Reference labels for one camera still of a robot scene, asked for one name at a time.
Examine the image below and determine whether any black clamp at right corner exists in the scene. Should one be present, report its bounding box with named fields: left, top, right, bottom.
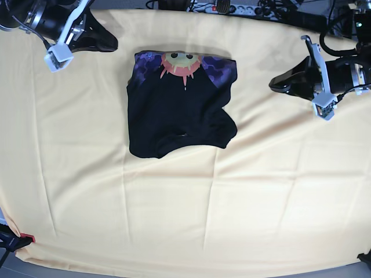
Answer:
left=357, top=251, right=371, bottom=265

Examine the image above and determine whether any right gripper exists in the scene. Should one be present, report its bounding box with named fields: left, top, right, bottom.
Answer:
left=27, top=1, right=118, bottom=53

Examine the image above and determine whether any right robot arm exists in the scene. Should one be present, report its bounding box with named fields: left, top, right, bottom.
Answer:
left=1, top=1, right=118, bottom=53

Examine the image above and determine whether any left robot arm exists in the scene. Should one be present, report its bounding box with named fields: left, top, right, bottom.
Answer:
left=269, top=1, right=370, bottom=107

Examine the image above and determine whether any black T-shirt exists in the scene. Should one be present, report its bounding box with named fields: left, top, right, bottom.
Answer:
left=126, top=50, right=238, bottom=159

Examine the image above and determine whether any white power strip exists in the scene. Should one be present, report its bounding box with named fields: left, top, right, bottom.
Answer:
left=187, top=1, right=277, bottom=19

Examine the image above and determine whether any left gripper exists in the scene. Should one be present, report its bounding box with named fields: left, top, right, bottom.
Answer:
left=269, top=56, right=365, bottom=101

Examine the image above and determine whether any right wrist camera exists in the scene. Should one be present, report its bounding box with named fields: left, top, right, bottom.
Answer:
left=44, top=43, right=74, bottom=72

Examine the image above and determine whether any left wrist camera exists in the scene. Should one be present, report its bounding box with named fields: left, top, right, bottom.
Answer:
left=312, top=93, right=337, bottom=120

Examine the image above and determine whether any black box on floor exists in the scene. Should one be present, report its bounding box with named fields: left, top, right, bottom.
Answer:
left=284, top=11, right=328, bottom=32

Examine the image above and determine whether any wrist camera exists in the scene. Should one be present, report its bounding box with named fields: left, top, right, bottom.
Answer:
left=44, top=43, right=74, bottom=72
left=312, top=93, right=337, bottom=120

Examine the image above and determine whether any yellow tablecloth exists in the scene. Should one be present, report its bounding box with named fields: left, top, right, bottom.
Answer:
left=1, top=10, right=370, bottom=277

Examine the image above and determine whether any red and black table clamp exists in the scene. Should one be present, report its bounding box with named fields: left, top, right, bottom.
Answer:
left=1, top=224, right=35, bottom=252

